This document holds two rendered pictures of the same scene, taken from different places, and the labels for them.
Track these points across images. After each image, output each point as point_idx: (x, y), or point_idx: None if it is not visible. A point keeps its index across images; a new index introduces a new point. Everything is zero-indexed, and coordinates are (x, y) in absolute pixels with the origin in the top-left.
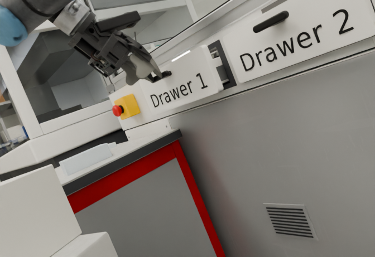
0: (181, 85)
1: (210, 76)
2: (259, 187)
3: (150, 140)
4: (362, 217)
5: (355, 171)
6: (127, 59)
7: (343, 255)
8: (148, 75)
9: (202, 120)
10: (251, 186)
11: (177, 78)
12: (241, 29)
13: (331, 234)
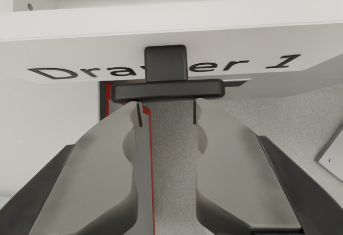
0: (202, 62)
1: (321, 58)
2: (211, 76)
3: (81, 128)
4: (293, 78)
5: (327, 67)
6: (113, 234)
7: (253, 86)
8: (141, 119)
9: None
10: (200, 77)
11: (199, 55)
12: None
13: (256, 83)
